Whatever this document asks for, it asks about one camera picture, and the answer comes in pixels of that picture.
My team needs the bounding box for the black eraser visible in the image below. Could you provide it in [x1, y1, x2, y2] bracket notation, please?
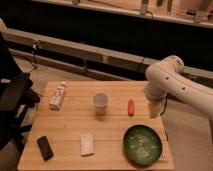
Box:
[37, 136, 53, 161]

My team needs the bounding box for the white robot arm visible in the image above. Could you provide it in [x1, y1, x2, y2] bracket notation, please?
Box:
[144, 55, 213, 121]

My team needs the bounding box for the orange carrot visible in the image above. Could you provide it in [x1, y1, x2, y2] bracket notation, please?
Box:
[128, 99, 135, 116]

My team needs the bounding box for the green bowl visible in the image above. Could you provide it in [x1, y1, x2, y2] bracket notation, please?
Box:
[123, 125, 163, 166]

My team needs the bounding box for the black cable right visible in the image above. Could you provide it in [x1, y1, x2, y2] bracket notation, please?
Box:
[135, 56, 146, 73]

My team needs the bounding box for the black cable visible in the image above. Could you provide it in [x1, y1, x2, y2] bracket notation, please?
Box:
[29, 40, 41, 75]
[135, 56, 146, 73]

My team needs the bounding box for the black cable left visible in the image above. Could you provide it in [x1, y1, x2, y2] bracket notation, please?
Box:
[29, 40, 41, 75]

